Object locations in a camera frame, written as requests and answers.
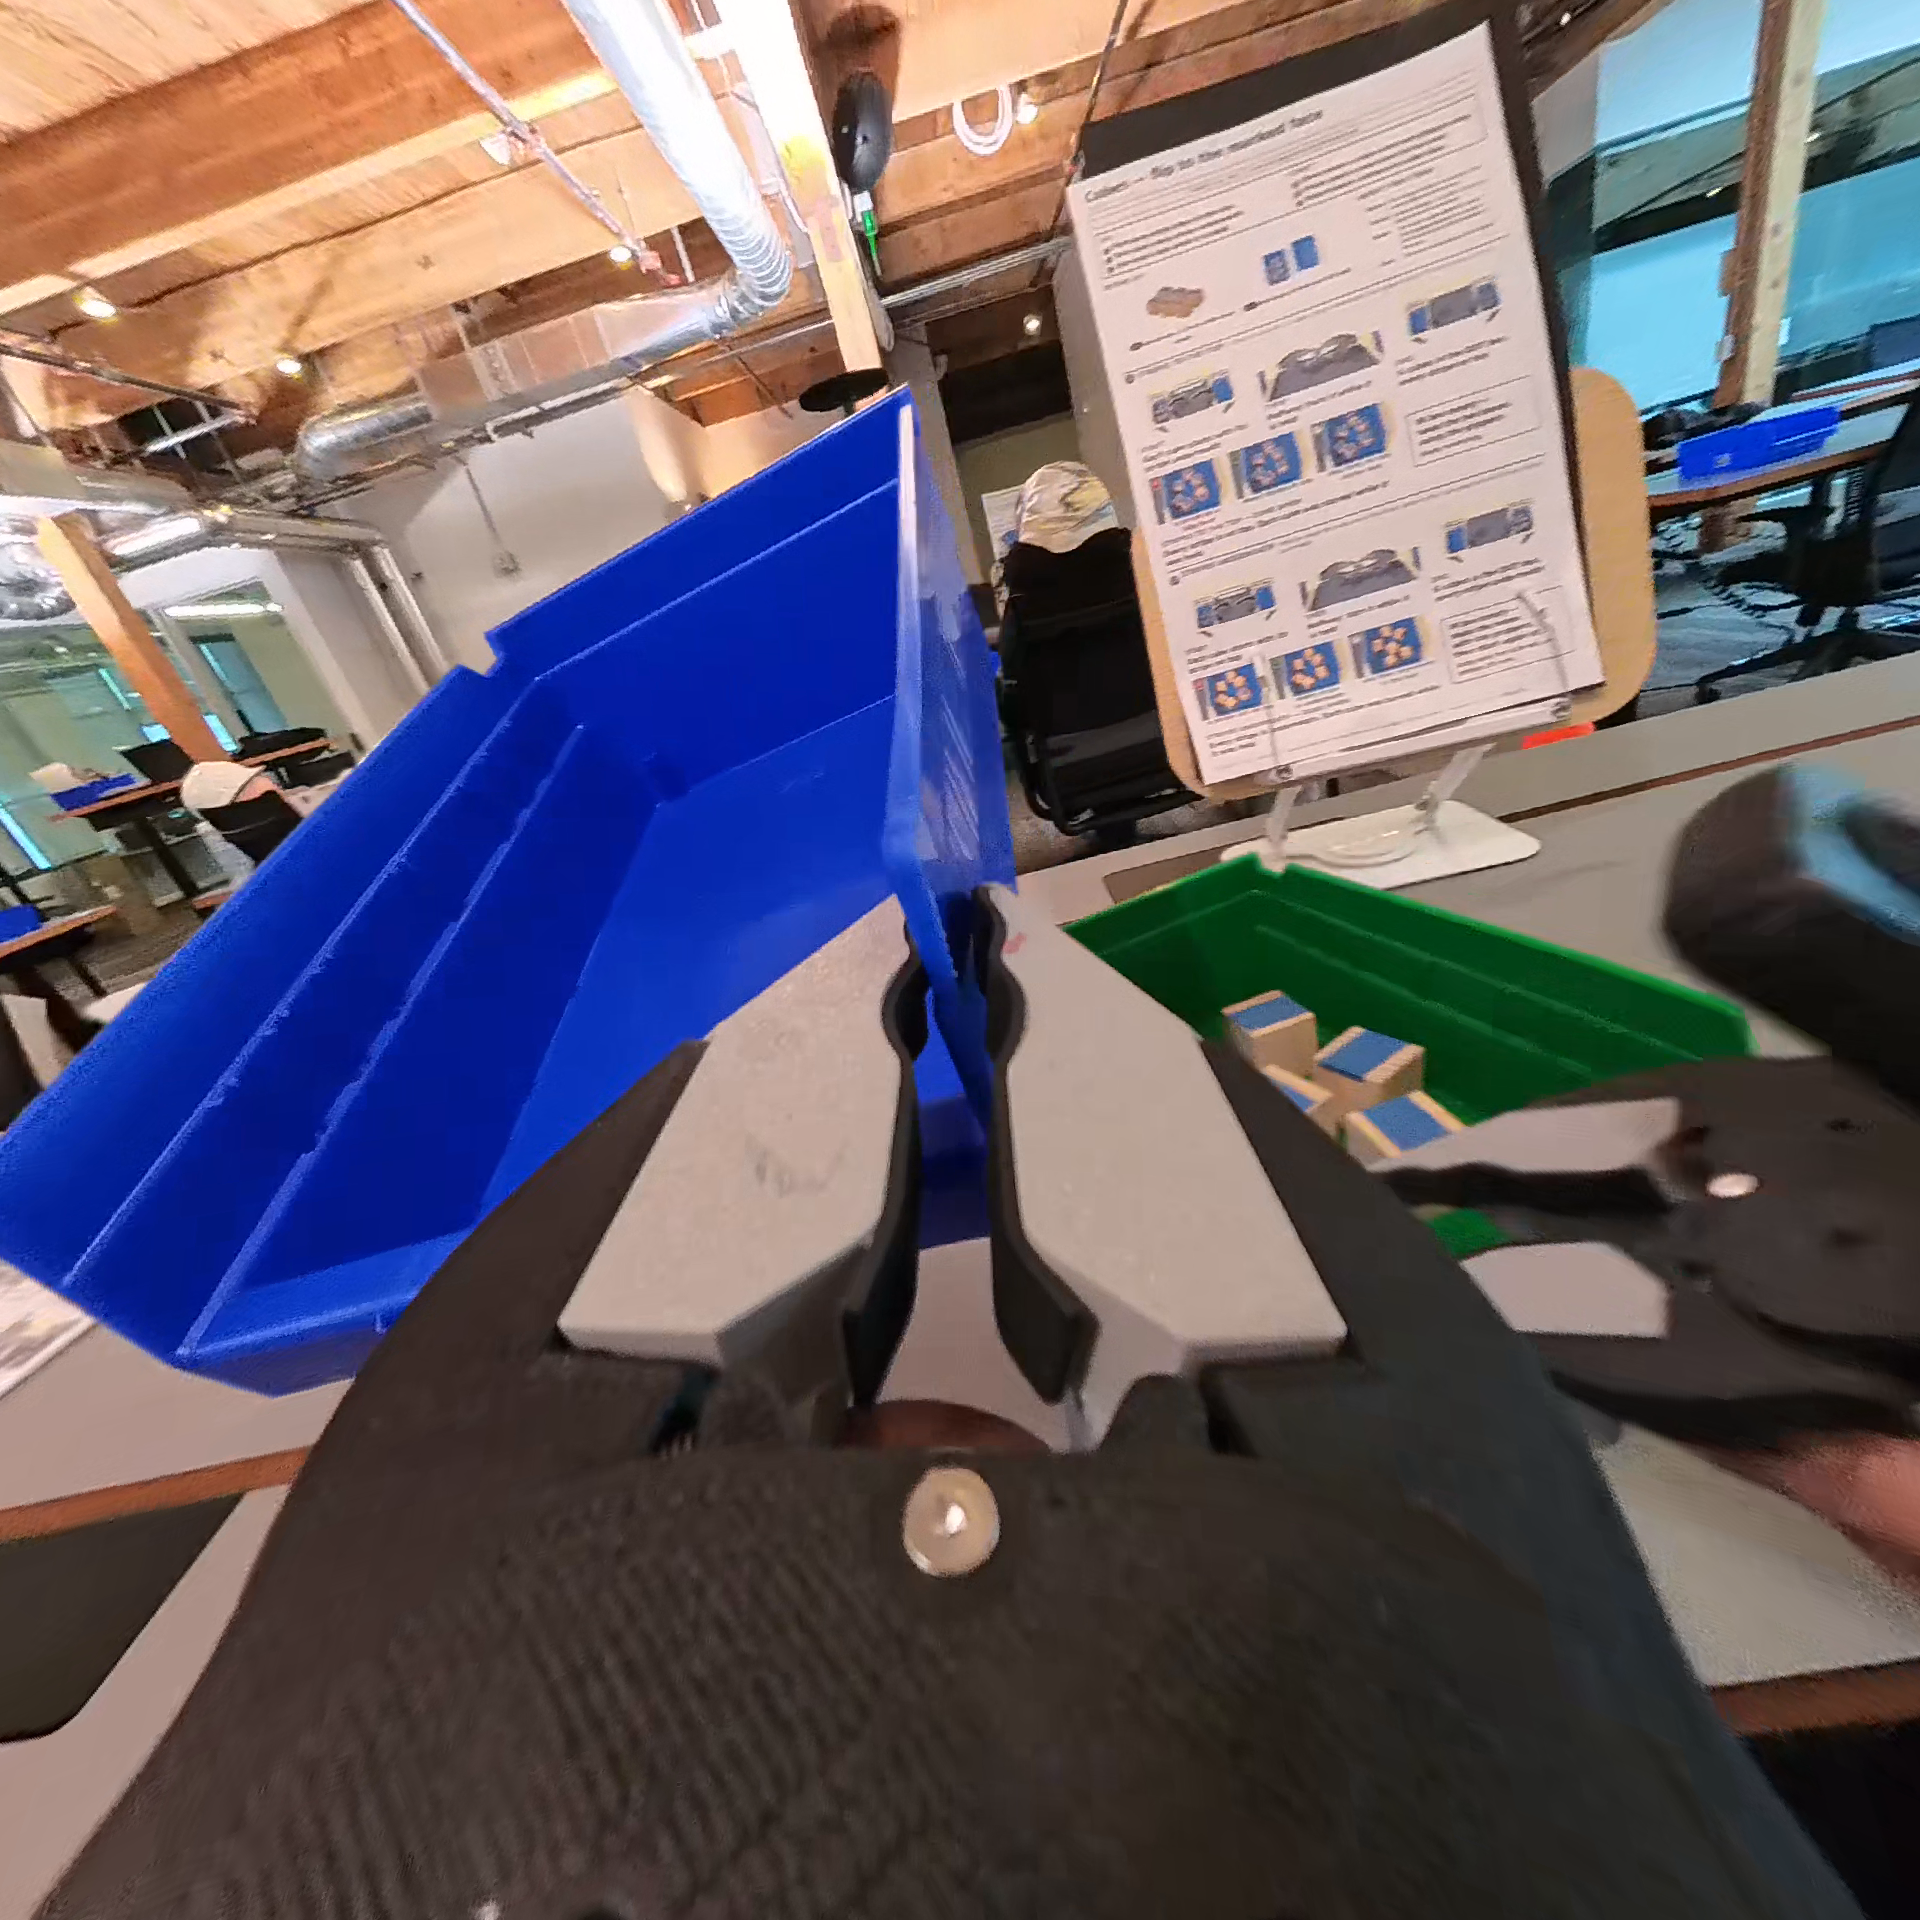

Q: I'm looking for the green plastic bin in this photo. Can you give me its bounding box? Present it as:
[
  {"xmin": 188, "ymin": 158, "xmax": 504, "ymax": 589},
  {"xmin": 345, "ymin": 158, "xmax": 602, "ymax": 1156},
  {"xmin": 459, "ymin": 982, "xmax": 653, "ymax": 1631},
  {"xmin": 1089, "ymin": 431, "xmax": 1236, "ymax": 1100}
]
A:
[{"xmin": 1064, "ymin": 853, "xmax": 1758, "ymax": 1261}]

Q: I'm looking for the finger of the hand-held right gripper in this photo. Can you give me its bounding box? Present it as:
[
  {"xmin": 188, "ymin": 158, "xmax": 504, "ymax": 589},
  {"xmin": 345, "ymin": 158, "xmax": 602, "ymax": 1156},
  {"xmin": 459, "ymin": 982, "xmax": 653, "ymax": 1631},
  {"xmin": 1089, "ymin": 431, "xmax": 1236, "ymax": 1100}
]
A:
[
  {"xmin": 1441, "ymin": 1093, "xmax": 1686, "ymax": 1176},
  {"xmin": 1458, "ymin": 1239, "xmax": 1678, "ymax": 1344}
]

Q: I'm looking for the person's right hand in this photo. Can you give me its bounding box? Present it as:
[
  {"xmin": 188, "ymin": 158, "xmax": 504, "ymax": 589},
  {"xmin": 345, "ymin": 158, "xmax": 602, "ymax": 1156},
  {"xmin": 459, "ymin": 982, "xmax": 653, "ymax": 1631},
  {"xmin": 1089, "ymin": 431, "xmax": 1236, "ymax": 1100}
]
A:
[{"xmin": 1711, "ymin": 1415, "xmax": 1920, "ymax": 1578}]

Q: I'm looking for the silver air duct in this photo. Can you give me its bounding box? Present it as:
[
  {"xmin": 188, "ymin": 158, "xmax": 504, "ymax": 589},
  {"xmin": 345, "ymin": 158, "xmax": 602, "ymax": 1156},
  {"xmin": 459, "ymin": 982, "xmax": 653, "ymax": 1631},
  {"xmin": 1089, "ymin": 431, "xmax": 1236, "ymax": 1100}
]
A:
[{"xmin": 293, "ymin": 0, "xmax": 798, "ymax": 482}]

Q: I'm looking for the laminated paper sheet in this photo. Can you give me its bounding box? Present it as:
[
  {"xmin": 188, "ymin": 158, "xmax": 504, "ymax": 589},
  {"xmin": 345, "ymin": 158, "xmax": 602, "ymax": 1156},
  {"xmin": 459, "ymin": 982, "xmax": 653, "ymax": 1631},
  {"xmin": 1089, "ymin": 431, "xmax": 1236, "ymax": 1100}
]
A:
[{"xmin": 0, "ymin": 1259, "xmax": 93, "ymax": 1397}]

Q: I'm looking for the instruction sheet on white stand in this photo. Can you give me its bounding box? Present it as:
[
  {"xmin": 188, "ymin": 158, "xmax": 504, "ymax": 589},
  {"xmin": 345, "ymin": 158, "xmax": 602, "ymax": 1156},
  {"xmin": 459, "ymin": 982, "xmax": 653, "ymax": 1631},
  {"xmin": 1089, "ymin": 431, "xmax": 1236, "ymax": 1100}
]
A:
[{"xmin": 1050, "ymin": 14, "xmax": 1660, "ymax": 889}]

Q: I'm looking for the black ceiling speaker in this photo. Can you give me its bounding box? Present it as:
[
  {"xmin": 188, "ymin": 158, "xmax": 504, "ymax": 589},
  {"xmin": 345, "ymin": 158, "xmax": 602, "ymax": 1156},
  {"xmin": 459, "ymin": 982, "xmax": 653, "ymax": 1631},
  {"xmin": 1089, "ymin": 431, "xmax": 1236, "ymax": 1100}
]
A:
[{"xmin": 832, "ymin": 72, "xmax": 898, "ymax": 189}]

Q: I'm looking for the small blue storage bin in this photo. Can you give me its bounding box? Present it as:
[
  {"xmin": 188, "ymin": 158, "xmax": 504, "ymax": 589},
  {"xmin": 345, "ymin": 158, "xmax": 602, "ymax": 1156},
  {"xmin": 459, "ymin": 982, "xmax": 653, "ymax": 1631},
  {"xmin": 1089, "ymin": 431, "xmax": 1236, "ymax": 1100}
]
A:
[{"xmin": 1675, "ymin": 401, "xmax": 1844, "ymax": 482}]

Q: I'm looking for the blue plastic bin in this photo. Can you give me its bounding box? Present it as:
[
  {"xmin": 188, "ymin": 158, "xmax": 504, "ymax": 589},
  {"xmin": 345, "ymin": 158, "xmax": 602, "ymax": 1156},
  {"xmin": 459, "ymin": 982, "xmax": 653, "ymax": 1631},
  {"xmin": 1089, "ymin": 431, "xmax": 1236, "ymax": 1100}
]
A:
[{"xmin": 0, "ymin": 385, "xmax": 1020, "ymax": 1397}]

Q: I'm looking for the black office chair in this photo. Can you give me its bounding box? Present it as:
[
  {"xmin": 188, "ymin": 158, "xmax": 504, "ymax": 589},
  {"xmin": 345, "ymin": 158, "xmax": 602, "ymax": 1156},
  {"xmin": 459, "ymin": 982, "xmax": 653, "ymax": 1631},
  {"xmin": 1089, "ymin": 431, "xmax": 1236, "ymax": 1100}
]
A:
[
  {"xmin": 1785, "ymin": 450, "xmax": 1920, "ymax": 661},
  {"xmin": 994, "ymin": 523, "xmax": 1203, "ymax": 840}
]

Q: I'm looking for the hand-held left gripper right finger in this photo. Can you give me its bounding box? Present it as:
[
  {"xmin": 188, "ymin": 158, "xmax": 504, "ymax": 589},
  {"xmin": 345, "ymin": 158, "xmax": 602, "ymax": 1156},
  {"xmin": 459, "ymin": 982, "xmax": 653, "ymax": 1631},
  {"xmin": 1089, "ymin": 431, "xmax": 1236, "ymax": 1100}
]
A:
[{"xmin": 964, "ymin": 884, "xmax": 1352, "ymax": 1420}]

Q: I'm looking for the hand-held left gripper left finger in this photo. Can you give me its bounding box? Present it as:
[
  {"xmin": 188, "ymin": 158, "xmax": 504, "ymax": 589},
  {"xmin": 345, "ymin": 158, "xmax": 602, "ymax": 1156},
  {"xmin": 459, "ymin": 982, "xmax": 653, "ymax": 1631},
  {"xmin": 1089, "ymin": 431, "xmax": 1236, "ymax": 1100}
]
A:
[{"xmin": 554, "ymin": 899, "xmax": 929, "ymax": 1415}]

